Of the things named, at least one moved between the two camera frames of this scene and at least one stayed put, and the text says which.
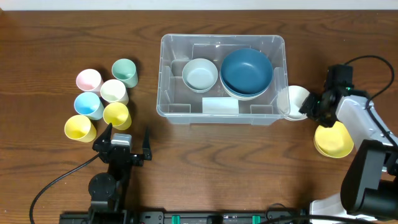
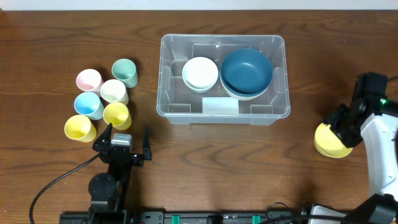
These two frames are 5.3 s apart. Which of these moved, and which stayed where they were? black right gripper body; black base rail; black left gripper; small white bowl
Moved: small white bowl; black right gripper body
Stayed: black base rail; black left gripper
